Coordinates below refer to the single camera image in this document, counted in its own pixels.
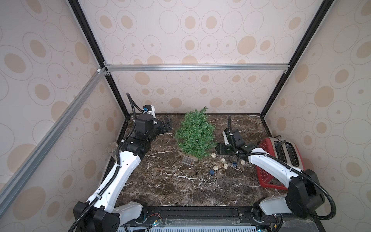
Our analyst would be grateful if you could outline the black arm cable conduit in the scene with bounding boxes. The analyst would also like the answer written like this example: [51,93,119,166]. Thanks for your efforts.
[68,92,144,232]
[227,115,337,221]

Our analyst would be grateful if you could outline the aluminium rail back wall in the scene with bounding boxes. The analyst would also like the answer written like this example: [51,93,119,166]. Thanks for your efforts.
[107,63,290,72]

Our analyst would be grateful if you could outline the red silver toaster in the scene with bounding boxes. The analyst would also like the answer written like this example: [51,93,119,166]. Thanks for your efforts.
[254,136,305,190]

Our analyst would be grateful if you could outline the string lights with rattan balls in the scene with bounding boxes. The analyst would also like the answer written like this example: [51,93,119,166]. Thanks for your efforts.
[207,153,244,176]

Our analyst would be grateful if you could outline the clear plastic battery box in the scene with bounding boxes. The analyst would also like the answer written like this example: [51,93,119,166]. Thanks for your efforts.
[182,156,195,167]

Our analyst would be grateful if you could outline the aluminium rail wall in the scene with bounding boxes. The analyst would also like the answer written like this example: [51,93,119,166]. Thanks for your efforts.
[107,63,290,72]
[1,67,107,217]

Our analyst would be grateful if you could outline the glass jar of rice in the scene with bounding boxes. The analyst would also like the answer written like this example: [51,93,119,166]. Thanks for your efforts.
[106,142,118,154]

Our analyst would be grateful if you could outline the aluminium rail left wall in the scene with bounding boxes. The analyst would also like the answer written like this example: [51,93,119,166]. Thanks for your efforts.
[1,67,107,217]

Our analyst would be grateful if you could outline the small green christmas tree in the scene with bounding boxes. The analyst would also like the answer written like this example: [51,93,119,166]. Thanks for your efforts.
[175,107,216,160]

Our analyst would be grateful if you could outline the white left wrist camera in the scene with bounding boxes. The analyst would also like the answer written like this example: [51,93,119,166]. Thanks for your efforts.
[143,104,156,118]

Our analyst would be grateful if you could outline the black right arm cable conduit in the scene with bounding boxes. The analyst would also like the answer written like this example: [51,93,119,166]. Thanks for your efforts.
[227,115,337,221]

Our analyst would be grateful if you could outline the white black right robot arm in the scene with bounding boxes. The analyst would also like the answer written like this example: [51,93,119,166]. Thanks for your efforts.
[216,128,325,221]

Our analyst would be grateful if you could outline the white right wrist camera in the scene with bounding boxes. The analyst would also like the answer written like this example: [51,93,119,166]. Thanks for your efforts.
[222,129,230,145]

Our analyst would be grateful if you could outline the black corner frame post right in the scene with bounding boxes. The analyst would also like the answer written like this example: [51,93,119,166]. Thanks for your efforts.
[260,0,334,119]

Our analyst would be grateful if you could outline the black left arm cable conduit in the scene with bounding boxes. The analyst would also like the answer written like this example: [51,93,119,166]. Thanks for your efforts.
[68,92,144,232]

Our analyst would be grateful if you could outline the black corner frame post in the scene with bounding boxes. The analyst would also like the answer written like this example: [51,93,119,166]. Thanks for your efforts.
[67,0,130,118]
[260,0,334,119]

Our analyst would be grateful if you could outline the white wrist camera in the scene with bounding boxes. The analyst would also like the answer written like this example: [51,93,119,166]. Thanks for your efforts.
[222,129,230,145]
[143,104,156,118]

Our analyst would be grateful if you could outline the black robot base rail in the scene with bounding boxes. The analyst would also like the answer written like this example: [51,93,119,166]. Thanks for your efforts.
[115,205,326,232]

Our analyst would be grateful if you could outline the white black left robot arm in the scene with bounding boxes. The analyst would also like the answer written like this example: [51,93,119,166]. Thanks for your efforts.
[69,113,173,232]

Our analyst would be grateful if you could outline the black corner frame post left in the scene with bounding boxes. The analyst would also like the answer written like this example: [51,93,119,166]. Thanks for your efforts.
[67,0,130,118]

